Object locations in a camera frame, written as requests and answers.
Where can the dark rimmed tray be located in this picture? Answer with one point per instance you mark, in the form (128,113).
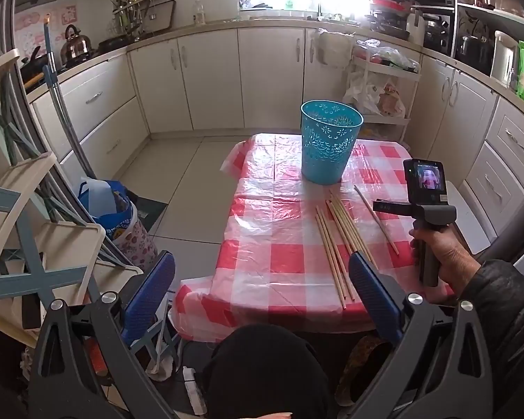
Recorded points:
(163,15)

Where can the bunch of wooden chopsticks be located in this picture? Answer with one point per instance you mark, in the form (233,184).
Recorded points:
(332,244)

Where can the blue plastic basket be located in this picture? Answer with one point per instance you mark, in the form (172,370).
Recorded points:
(329,148)

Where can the utensil drying rack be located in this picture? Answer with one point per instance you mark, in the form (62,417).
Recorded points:
(129,15)

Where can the red checkered tablecloth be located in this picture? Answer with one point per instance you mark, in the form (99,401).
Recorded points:
(270,244)

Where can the blue shopping bag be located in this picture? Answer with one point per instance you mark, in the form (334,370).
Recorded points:
(118,222)

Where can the steel pot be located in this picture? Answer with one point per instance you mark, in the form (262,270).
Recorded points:
(468,48)

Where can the white trolley rack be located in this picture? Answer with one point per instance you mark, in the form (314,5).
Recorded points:
(408,83)

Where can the stack of pots and pans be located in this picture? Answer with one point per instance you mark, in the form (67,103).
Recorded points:
(388,13)

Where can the person's right forearm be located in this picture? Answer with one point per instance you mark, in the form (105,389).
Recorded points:
(506,314)

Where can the floral bag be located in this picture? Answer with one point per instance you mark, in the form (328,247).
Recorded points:
(135,244)

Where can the white plastic shopping bag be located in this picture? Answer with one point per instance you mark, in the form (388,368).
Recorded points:
(367,94)

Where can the cream folding chair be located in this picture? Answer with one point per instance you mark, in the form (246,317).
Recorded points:
(70,244)

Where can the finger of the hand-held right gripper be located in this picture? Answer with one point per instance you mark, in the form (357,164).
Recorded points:
(391,207)

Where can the white plastic jug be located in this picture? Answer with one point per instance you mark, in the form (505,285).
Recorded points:
(416,28)

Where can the person's leg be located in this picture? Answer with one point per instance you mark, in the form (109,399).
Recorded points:
(266,375)

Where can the white panelled cabinet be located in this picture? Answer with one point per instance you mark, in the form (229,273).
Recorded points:
(471,131)

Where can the clear water jug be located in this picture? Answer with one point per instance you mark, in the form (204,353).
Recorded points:
(100,200)

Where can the dark floor mat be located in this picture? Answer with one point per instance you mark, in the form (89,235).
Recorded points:
(150,214)

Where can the person's right hand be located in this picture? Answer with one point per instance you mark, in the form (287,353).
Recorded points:
(456,262)

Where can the clear plastic grocery bag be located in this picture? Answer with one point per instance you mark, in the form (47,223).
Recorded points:
(388,54)

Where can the white cabinet with drawers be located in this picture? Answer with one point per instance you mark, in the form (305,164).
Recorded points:
(100,109)

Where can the blue grey folding frame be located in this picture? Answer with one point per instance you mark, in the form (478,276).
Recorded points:
(30,277)

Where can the white hanging trash bin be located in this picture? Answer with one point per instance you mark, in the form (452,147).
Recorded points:
(332,50)

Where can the clear plastic bottle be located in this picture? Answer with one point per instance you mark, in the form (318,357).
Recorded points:
(199,13)

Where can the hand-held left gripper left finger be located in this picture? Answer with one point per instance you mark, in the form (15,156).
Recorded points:
(150,290)

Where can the black frying pan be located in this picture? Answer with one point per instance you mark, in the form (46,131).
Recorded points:
(113,42)

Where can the white double door cabinet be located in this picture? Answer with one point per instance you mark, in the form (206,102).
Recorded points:
(227,78)

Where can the steel kettle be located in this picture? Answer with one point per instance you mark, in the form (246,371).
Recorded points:
(75,46)

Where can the patterned brown cloth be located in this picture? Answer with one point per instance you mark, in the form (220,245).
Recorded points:
(367,366)

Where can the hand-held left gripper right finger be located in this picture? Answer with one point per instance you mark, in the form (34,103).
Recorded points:
(371,294)

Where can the pink wall sticker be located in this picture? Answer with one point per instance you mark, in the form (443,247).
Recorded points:
(30,24)

